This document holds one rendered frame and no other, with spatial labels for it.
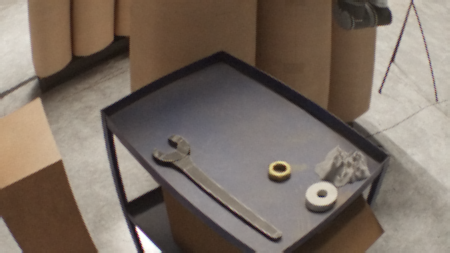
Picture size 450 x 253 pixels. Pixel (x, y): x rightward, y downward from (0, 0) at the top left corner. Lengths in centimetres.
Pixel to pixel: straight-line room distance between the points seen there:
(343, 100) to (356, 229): 133
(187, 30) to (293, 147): 56
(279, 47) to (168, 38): 49
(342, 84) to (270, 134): 115
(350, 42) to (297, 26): 44
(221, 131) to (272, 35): 73
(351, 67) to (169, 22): 104
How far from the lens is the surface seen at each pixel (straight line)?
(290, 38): 178
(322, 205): 93
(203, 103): 121
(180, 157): 103
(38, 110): 127
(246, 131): 113
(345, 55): 215
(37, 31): 297
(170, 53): 152
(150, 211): 144
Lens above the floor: 156
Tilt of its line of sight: 37 degrees down
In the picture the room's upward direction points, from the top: 2 degrees clockwise
